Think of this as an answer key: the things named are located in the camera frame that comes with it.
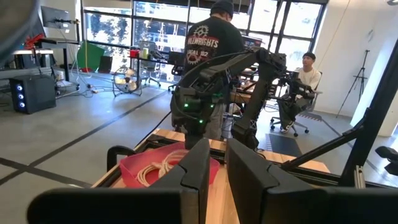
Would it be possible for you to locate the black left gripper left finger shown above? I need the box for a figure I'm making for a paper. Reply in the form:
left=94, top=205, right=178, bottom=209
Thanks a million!
left=150, top=138, right=211, bottom=224

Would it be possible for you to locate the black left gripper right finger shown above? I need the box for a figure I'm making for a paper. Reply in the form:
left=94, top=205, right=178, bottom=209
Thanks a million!
left=226, top=138, right=327, bottom=224

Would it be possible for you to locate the beige HDMI cable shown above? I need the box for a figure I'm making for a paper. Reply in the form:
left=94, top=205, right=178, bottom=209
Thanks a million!
left=136, top=149, right=190, bottom=187

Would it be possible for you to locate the black floor mat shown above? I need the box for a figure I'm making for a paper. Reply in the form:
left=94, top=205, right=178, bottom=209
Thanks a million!
left=265, top=133, right=303, bottom=158

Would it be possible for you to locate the red translucent plastic bin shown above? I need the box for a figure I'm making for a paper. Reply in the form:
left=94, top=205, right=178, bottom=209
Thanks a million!
left=119, top=141, right=221, bottom=189

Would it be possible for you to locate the office chair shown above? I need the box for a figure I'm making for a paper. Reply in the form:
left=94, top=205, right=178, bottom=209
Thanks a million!
left=269, top=71, right=324, bottom=138

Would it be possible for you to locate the floor fan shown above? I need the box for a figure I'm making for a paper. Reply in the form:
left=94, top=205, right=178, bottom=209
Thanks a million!
left=111, top=65, right=144, bottom=98

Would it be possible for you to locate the person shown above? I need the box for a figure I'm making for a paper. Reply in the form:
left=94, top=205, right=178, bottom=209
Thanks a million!
left=277, top=52, right=323, bottom=134
left=182, top=0, right=246, bottom=141

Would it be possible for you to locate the black box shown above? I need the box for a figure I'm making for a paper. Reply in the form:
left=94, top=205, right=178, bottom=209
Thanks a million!
left=98, top=55, right=113, bottom=74

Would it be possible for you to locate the green board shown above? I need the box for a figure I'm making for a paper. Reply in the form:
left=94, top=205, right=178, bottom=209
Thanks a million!
left=76, top=40, right=106, bottom=73

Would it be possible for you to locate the black device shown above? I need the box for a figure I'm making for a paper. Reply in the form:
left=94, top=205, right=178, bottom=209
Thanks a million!
left=374, top=145, right=398, bottom=177

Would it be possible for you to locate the black desk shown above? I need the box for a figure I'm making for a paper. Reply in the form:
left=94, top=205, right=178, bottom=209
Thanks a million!
left=0, top=37, right=80, bottom=91

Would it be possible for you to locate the black tripod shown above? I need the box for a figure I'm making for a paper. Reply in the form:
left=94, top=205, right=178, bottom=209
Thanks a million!
left=335, top=49, right=371, bottom=119

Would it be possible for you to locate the black computer tower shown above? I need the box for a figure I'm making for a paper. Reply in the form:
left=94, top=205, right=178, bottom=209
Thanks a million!
left=8, top=74, right=57, bottom=115

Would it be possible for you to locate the grey monitor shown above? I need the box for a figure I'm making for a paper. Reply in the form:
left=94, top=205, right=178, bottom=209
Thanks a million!
left=40, top=5, right=72, bottom=30

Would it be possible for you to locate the red object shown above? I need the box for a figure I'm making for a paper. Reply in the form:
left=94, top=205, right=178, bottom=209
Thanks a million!
left=24, top=33, right=47, bottom=50

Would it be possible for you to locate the black handle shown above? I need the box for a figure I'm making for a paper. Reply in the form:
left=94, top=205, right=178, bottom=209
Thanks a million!
left=106, top=145, right=137, bottom=172

